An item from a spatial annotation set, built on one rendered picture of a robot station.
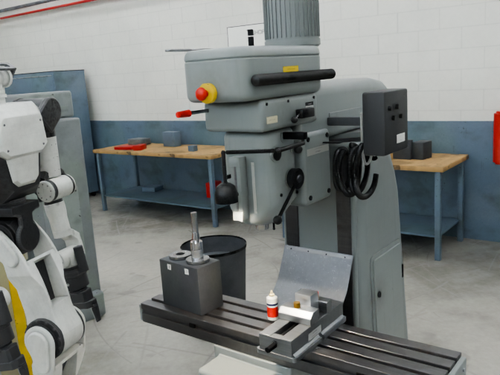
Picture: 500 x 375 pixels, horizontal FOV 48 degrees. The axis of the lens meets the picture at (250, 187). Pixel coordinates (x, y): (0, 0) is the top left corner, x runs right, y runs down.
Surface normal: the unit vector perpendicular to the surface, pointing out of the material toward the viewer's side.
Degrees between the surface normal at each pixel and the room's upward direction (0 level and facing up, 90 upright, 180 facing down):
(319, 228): 90
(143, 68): 90
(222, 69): 90
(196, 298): 90
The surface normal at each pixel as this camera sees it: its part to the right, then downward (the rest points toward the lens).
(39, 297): -0.31, 0.22
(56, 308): 0.92, -0.17
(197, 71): -0.60, 0.20
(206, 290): 0.75, 0.09
